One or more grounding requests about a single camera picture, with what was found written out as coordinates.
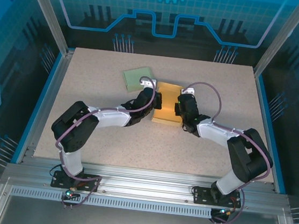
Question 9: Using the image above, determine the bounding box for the yellow paper box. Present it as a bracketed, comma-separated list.
[150, 80, 186, 127]

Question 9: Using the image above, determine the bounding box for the green paper box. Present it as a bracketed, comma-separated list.
[121, 64, 159, 96]

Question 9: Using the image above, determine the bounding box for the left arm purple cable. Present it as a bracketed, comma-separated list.
[48, 66, 159, 216]

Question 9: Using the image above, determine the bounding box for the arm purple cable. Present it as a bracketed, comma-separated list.
[48, 66, 159, 216]
[169, 80, 282, 224]

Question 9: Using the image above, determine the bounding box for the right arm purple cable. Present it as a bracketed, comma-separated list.
[169, 80, 282, 224]

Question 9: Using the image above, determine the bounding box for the aluminium frame rail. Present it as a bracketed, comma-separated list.
[1, 152, 292, 215]

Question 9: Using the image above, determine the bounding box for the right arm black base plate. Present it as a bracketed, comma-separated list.
[191, 185, 244, 209]

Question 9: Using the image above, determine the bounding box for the slotted metal cable duct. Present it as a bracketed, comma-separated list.
[10, 185, 214, 219]

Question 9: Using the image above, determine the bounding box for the cable connector with green light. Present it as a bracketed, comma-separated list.
[64, 185, 81, 199]
[218, 206, 237, 218]

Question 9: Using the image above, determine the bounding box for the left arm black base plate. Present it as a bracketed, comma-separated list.
[50, 169, 100, 193]

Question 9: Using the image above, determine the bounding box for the aluminium frame post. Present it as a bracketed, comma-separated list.
[13, 0, 81, 57]
[252, 0, 299, 83]

